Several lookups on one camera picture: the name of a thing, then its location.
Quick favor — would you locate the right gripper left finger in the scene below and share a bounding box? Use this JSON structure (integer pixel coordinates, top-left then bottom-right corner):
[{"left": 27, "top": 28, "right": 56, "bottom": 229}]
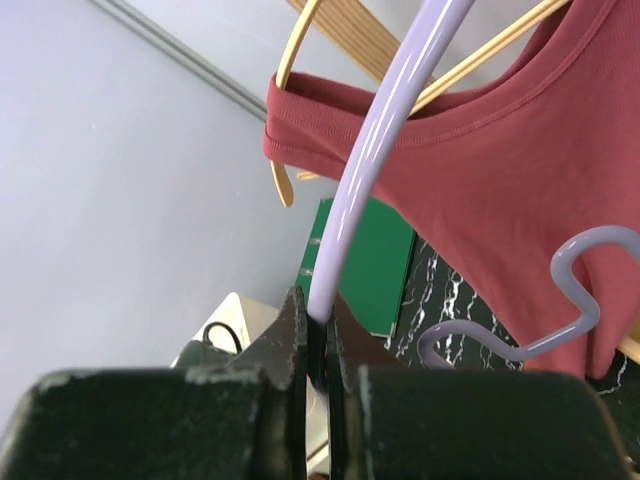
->
[{"left": 1, "top": 287, "right": 308, "bottom": 479}]

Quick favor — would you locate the green folder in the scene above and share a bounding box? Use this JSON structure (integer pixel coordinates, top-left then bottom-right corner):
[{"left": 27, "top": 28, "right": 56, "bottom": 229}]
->
[{"left": 296, "top": 197, "right": 419, "bottom": 339}]

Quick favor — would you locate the dark grey cup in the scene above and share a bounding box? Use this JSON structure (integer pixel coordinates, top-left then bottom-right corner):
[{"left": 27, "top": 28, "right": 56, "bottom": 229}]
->
[{"left": 173, "top": 321, "right": 243, "bottom": 369}]

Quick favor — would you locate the white wooden storage box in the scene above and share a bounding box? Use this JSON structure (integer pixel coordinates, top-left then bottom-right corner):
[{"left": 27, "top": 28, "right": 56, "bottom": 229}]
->
[{"left": 183, "top": 287, "right": 329, "bottom": 479}]

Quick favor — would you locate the lilac plastic hanger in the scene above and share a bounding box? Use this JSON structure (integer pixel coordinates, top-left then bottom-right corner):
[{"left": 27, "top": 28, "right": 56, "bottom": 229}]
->
[{"left": 307, "top": 1, "right": 639, "bottom": 369}]

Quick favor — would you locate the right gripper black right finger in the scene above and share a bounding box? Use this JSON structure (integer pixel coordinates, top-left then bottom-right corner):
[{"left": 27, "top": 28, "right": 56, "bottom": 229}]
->
[{"left": 326, "top": 299, "right": 628, "bottom": 479}]

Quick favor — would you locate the wooden clothes hanger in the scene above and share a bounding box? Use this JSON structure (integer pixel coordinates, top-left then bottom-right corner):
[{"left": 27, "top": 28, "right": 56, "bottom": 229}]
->
[{"left": 269, "top": 0, "right": 574, "bottom": 209}]

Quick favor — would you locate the maroon tank top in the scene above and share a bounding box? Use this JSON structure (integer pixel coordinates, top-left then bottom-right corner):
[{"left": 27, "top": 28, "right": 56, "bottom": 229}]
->
[{"left": 263, "top": 0, "right": 639, "bottom": 378}]

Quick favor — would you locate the wooden clothes rack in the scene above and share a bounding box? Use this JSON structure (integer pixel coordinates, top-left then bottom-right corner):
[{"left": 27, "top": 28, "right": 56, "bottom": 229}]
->
[{"left": 276, "top": 0, "right": 400, "bottom": 88}]

